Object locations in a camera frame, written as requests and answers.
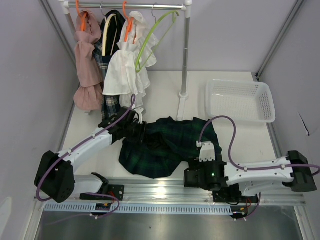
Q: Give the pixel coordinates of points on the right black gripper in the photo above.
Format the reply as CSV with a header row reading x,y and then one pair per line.
x,y
197,165

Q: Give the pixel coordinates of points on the black mount plate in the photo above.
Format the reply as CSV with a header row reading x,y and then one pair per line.
x,y
116,191
232,195

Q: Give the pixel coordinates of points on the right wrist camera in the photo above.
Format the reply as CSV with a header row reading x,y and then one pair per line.
x,y
207,151

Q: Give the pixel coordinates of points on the left black mount plate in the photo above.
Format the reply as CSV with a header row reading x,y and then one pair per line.
x,y
116,191

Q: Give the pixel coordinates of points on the right black mount plate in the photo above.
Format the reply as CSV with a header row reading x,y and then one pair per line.
x,y
232,195

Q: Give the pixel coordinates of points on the pink skirt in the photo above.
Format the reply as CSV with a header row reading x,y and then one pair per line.
x,y
89,95

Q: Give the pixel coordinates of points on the orange hanger with pink skirt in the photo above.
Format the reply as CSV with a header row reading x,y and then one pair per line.
x,y
82,15

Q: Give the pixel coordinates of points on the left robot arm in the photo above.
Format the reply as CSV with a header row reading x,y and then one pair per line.
x,y
56,175

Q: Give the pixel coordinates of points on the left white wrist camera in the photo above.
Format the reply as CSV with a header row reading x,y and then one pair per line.
x,y
139,114

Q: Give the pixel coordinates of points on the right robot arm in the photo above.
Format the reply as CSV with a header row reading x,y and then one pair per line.
x,y
234,184

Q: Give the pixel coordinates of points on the metal clothes rack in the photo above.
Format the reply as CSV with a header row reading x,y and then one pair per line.
x,y
185,7

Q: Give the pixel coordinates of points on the white plastic basket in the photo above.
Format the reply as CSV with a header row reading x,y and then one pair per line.
x,y
249,101

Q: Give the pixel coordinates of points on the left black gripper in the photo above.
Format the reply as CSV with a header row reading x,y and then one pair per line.
x,y
141,129

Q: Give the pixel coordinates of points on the green plaid skirt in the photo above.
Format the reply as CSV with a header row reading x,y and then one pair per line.
x,y
166,143

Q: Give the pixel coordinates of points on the white ruffled skirt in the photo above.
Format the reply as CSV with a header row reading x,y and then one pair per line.
x,y
121,77

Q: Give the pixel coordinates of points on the navy plaid skirt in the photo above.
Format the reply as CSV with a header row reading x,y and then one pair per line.
x,y
111,28

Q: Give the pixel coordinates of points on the slotted cable duct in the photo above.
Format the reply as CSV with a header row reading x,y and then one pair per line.
x,y
99,208

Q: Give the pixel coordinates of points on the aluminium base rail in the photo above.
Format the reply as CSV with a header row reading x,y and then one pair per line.
x,y
167,191

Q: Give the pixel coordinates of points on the green plastic hanger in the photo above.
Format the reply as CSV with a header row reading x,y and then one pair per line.
x,y
149,43

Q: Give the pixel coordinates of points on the orange plastic hanger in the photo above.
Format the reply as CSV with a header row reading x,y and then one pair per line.
x,y
129,21

